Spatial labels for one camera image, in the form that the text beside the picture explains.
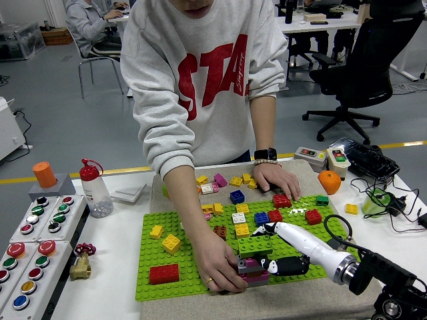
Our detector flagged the person's right hand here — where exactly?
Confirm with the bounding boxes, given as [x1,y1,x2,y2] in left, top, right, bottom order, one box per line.
[193,229,250,294]

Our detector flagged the person's left hand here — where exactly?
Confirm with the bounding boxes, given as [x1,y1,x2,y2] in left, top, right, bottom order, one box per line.
[252,162,303,202]

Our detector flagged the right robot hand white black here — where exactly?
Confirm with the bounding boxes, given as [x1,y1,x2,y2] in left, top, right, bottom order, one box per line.
[251,222,350,283]

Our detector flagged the grey long brick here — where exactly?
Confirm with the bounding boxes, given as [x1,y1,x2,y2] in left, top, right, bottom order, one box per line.
[237,255,264,275]

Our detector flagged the lime green long brick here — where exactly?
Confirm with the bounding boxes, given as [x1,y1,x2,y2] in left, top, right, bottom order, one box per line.
[237,235,274,258]

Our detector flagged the magenta long brick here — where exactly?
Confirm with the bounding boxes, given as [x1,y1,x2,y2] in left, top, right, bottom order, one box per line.
[246,270,270,284]

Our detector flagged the green baseplate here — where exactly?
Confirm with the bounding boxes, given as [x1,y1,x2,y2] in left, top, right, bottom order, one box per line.
[135,195,363,303]

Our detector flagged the black smartwatch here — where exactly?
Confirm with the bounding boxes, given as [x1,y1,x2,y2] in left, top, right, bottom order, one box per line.
[254,147,278,161]

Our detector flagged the large yellow square brick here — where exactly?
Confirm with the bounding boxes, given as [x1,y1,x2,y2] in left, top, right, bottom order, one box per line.
[160,233,181,255]

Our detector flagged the grey-brown mat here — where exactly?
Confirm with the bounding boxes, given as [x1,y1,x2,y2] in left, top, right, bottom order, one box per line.
[139,159,384,320]

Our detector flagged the red long brick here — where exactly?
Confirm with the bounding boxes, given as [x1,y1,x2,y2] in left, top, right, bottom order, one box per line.
[147,263,180,285]

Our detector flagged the orange fruit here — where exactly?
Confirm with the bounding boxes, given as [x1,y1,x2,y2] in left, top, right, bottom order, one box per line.
[317,170,342,196]

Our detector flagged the black power adapter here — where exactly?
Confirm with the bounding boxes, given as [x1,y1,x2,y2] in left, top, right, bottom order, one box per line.
[386,194,408,217]

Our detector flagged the white square panel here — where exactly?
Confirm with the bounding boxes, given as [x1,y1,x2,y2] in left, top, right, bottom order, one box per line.
[111,182,147,205]

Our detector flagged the brass valve red handwheel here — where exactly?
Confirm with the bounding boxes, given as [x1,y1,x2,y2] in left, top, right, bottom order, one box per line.
[69,242,97,281]

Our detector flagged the black office chair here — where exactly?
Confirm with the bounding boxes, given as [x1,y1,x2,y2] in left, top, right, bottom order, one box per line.
[302,11,426,145]

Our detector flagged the squeeze bottle red cap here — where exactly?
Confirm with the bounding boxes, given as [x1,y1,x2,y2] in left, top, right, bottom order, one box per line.
[79,158,114,219]

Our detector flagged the grey four-button box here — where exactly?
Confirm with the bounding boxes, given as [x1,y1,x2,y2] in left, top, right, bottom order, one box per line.
[9,196,61,243]
[37,195,88,241]

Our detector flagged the black bottle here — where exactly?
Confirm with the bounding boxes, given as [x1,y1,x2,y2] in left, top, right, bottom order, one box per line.
[284,0,297,25]

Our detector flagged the grey emergency-stop button box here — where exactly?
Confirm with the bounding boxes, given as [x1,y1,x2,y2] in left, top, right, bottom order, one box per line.
[0,241,39,313]
[0,239,73,320]

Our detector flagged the grey block base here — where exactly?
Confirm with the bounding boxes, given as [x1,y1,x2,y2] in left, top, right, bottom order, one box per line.
[28,173,77,203]

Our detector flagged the orange cylinder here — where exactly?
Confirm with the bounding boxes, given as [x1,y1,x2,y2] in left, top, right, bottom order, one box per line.
[32,161,58,189]

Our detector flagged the white cabinet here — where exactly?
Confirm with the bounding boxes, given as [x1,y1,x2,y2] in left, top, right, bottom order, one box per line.
[0,96,27,163]

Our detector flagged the seated person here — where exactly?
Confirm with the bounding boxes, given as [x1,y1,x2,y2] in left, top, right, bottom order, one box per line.
[64,0,131,59]

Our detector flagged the wooden pallet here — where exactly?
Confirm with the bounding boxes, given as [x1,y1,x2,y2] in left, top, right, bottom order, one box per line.
[40,28,73,47]

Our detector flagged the clear plastic crate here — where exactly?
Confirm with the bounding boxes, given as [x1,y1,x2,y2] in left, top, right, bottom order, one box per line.
[0,21,47,62]

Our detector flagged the grey switch box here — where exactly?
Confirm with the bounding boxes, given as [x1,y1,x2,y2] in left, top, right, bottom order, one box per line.
[293,145,328,173]

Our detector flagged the white switch box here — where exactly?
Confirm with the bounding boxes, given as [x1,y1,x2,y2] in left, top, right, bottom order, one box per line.
[326,147,352,183]

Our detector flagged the thin black cable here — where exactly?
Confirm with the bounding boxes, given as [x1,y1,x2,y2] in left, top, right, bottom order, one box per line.
[349,175,427,234]

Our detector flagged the metal frame chair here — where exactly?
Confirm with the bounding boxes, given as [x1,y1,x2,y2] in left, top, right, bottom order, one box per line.
[68,31,125,99]

